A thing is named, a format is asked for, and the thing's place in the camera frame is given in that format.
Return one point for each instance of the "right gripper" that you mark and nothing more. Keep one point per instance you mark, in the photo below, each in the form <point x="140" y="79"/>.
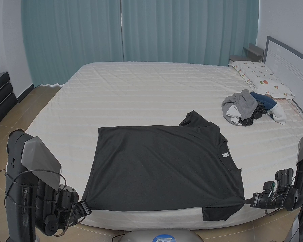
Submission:
<point x="259" y="200"/>

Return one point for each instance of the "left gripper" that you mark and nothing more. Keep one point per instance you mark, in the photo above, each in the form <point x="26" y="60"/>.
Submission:
<point x="81" y="210"/>

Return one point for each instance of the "black T-shirt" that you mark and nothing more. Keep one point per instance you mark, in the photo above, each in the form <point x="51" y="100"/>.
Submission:
<point x="156" y="168"/>

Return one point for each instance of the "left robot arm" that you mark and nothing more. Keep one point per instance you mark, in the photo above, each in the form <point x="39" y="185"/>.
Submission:
<point x="27" y="185"/>

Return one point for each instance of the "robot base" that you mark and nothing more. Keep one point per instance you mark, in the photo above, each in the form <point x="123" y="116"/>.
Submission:
<point x="141" y="237"/>

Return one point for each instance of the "pile of clothes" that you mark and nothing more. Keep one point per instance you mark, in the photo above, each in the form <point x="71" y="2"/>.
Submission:
<point x="242" y="106"/>

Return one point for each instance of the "bed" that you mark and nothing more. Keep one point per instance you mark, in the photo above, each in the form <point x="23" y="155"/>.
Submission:
<point x="146" y="97"/>

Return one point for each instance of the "white printed pillow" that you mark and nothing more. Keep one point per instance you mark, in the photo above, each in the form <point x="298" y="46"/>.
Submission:
<point x="261" y="78"/>

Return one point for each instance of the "black chest of drawers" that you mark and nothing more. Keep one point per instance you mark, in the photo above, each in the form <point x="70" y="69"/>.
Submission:
<point x="0" y="97"/>

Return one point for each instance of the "grey bedside table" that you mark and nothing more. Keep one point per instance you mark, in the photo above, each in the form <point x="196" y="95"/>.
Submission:
<point x="252" y="53"/>

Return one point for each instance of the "blue-green curtain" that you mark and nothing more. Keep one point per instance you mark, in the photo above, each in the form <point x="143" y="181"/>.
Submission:
<point x="189" y="21"/>
<point x="73" y="31"/>

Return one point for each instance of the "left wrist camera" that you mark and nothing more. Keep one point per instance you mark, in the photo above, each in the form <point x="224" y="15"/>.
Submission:
<point x="68" y="197"/>

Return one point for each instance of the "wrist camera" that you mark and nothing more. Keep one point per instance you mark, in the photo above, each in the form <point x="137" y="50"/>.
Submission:
<point x="269" y="186"/>
<point x="68" y="197"/>

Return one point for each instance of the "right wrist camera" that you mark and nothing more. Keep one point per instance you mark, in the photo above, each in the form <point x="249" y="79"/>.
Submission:
<point x="269" y="186"/>

